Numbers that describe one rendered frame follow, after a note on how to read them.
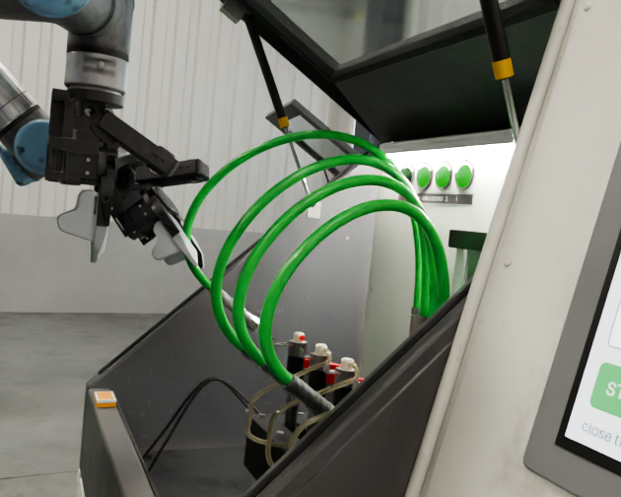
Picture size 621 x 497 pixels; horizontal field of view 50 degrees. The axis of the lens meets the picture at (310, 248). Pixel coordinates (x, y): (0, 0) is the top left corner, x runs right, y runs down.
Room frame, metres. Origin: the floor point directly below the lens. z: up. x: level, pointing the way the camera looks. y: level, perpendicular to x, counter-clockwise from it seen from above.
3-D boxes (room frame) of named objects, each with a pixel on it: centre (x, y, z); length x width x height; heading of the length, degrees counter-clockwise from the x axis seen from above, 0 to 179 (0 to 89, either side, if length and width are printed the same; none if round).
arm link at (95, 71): (0.84, 0.29, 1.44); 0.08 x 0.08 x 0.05
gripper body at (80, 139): (0.84, 0.30, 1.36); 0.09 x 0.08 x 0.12; 114
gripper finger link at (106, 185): (0.83, 0.26, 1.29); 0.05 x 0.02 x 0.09; 24
